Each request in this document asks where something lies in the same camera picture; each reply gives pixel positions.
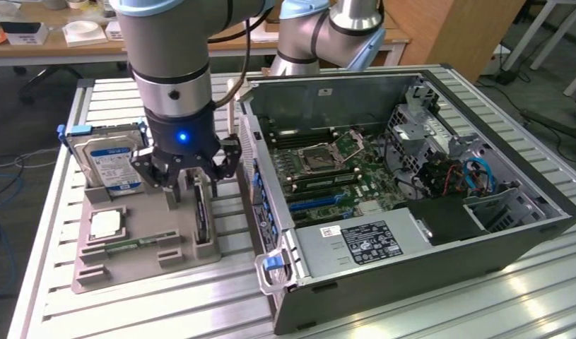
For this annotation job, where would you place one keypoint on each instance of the black open PC case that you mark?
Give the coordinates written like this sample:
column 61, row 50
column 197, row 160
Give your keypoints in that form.
column 409, row 282

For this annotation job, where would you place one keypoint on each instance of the silver CPU chip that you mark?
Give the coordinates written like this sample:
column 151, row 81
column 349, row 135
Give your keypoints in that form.
column 107, row 226

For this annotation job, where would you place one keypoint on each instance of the grey parts rack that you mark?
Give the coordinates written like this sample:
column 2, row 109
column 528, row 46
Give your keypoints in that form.
column 141, row 219

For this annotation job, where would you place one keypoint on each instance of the grey power supply unit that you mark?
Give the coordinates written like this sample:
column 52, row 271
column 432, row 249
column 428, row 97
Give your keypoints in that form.
column 316, row 247

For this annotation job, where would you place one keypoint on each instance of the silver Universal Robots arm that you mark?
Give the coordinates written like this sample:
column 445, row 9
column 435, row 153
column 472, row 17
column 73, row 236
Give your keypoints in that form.
column 169, row 53

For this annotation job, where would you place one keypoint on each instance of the CPU socket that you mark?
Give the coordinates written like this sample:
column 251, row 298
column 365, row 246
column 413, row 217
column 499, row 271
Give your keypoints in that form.
column 317, row 157

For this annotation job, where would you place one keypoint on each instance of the grey cup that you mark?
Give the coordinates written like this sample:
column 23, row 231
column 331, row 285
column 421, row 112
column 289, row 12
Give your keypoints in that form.
column 55, row 4

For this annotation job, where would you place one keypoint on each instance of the wooden desk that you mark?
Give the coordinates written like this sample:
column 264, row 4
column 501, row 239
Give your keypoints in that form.
column 47, row 49

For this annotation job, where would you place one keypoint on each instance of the green RAM stick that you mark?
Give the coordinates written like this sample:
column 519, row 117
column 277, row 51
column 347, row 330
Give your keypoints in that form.
column 132, row 244

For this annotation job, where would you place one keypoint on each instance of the perforated metal drive cage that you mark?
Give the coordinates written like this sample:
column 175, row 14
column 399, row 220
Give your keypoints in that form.
column 409, row 141

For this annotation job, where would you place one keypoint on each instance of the white paper stack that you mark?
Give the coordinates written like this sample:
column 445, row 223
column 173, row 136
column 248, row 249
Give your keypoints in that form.
column 264, row 38

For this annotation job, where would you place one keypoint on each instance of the blue case latch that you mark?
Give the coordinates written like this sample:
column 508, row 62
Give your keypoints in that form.
column 272, row 263

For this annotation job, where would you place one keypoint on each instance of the white box with black lid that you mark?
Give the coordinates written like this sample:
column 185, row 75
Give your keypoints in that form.
column 25, row 37

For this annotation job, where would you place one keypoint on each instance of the black floor stand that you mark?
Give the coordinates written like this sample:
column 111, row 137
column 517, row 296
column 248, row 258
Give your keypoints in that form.
column 560, row 123

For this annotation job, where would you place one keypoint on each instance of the green motherboard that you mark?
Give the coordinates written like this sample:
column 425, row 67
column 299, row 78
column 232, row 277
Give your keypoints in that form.
column 372, row 176

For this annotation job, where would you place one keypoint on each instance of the black office chair base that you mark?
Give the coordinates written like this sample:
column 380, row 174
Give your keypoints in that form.
column 47, row 76

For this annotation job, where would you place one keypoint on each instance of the white box with round bowl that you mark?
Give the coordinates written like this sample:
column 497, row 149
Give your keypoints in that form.
column 83, row 35

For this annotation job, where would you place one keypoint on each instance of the black installed RAM stick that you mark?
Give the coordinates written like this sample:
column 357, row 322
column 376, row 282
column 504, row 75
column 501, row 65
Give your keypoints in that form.
column 325, row 179

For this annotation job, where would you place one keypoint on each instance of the small white labelled box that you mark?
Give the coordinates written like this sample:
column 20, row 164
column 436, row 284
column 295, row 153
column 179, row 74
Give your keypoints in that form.
column 112, row 33

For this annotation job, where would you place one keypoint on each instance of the black power adapter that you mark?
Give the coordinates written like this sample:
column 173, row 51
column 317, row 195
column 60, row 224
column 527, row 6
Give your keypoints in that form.
column 507, row 77

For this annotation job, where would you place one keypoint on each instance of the white box with red button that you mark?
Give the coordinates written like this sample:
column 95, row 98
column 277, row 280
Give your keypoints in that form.
column 499, row 61

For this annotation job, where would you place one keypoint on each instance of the hard disk with blue caddy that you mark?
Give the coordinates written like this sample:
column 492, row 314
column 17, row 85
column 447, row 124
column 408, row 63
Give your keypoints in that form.
column 103, row 166

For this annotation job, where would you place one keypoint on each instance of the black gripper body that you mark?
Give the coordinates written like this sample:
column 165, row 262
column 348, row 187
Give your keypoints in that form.
column 181, row 136

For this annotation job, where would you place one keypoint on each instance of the silver chipset heatsink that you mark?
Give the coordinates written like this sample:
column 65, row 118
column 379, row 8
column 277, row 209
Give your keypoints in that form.
column 373, row 208

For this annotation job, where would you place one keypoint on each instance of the graphics card with metal bracket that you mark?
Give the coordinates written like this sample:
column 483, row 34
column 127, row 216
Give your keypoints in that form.
column 201, row 215

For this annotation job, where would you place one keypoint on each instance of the white table frame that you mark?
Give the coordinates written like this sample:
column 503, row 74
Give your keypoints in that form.
column 528, row 35

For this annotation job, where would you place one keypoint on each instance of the grey metal disk bay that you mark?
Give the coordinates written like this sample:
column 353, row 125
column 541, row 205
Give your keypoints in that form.
column 513, row 208

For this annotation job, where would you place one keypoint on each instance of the blue expansion slot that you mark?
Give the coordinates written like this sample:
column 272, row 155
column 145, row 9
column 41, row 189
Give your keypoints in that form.
column 313, row 204

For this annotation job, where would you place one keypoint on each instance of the wooden cabinet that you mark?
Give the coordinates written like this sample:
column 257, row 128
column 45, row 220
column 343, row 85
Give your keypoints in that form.
column 457, row 35

